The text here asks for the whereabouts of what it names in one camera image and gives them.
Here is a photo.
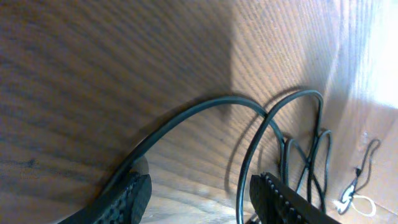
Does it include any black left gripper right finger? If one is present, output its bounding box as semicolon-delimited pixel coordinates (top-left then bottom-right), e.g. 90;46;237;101
249;172;339;224

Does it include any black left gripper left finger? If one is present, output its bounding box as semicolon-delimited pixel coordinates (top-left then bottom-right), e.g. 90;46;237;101
60;172;152;224

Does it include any white USB cable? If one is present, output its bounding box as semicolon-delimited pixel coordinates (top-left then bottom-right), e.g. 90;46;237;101
333;185;377;218

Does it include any black blue-tip USB cable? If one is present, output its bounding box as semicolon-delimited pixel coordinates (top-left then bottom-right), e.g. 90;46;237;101
99;90;333;224

